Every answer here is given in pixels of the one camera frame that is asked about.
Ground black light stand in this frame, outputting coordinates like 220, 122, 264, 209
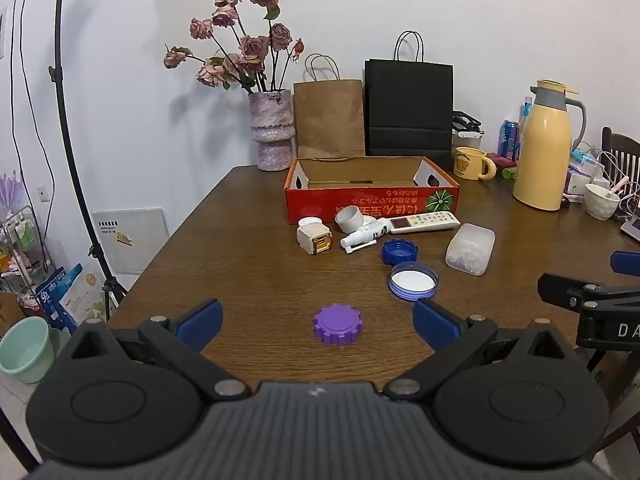
47, 0, 129, 322

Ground green plastic basin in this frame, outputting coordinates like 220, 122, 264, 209
0, 316, 55, 385

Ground beige cube container gold trim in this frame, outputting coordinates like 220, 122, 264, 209
296, 221, 333, 257

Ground white flat panel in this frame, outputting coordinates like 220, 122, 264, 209
91, 206, 173, 276

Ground dried pink roses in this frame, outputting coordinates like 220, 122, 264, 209
163, 0, 305, 93

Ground white ribbed bowl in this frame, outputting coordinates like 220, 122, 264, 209
584, 183, 621, 221

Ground dark blue ridged cap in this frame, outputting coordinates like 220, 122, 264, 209
382, 239, 418, 265

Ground purple ridged plastic lid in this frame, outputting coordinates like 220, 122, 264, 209
313, 304, 362, 347

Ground purple textured ceramic vase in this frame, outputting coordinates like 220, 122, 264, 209
248, 89, 296, 172

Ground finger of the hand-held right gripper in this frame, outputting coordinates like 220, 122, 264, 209
537, 273, 640, 317
610, 251, 640, 274

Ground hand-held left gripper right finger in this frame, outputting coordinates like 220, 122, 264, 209
383, 298, 569, 404

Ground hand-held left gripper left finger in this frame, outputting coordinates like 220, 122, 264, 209
72, 298, 252, 403

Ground black hanging cable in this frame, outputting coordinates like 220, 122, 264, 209
9, 0, 56, 203

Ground tissue packs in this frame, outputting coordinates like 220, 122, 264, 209
565, 152, 608, 203

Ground grey laptop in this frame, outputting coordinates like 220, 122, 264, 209
620, 210, 640, 244

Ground red cardboard box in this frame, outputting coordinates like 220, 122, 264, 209
285, 156, 460, 225

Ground white spray bottle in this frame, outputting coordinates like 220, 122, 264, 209
340, 218, 391, 254

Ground yellow thermos jug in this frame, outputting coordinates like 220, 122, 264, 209
512, 79, 587, 211

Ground translucent plastic container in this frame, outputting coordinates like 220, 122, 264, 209
445, 223, 496, 276

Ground white remote control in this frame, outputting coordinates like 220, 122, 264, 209
389, 211, 461, 234

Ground wire storage rack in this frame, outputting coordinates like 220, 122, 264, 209
0, 205, 56, 288

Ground black paper bag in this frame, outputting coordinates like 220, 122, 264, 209
364, 31, 455, 157

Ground maroon small box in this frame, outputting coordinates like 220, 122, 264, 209
485, 152, 518, 173

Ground dark wooden chair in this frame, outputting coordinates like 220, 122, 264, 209
600, 126, 640, 201

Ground yellow bear mug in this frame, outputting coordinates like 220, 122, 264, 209
453, 146, 497, 181

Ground blue printed packages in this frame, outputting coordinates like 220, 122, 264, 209
35, 262, 108, 331

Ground blue-rimmed lid white inside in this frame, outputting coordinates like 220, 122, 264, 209
389, 262, 440, 302

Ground brown paper bag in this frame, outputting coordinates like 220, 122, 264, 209
293, 53, 366, 158

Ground clear container white lid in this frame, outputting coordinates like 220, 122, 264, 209
452, 130, 484, 151

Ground white cylindrical cup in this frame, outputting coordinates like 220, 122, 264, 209
335, 206, 364, 234

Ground blue drink can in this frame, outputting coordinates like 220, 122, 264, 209
497, 120, 521, 161

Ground white cables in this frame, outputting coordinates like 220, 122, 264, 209
585, 147, 640, 211

